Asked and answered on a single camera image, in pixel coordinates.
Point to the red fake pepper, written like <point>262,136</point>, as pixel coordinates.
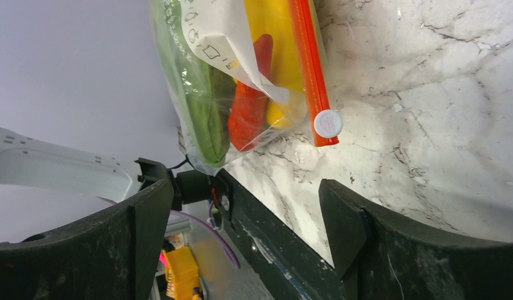
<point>247,118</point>

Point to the yellow box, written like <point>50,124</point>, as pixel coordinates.
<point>182,274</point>

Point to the green fake leafy vegetable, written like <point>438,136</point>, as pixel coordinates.
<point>202,94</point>

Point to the clear zip top bag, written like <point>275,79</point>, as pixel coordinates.
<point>218,32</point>

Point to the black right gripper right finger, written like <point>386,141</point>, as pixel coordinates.
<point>382,254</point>

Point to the black mounting rail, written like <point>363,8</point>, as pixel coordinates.
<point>288,267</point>

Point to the yellow fake squash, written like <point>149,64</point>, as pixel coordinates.
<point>273,18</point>

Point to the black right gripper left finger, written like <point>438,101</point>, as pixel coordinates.
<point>111,254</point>

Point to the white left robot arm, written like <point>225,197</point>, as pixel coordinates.
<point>30,162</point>

